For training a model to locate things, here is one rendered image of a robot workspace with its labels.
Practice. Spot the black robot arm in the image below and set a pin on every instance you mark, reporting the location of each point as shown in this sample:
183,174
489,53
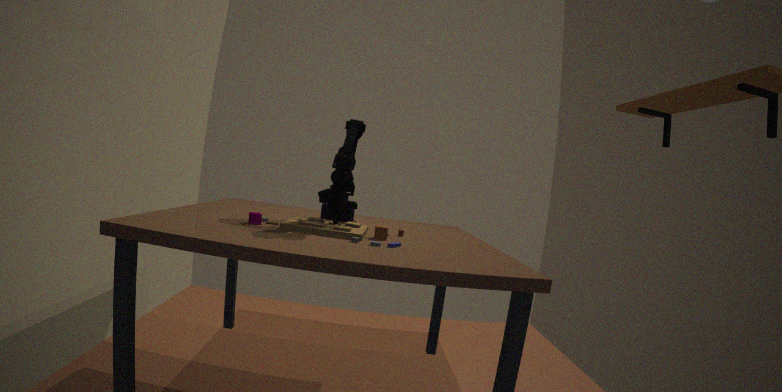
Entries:
344,162

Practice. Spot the tan puzzle board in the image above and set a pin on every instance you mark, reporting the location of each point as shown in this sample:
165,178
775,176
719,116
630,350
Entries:
313,225

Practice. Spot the magenta cube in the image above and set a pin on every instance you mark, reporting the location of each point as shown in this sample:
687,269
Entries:
255,218

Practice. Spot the orange-brown cube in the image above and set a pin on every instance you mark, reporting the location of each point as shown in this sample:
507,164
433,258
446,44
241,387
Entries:
381,232

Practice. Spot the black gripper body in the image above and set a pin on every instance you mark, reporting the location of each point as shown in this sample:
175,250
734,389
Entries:
341,202

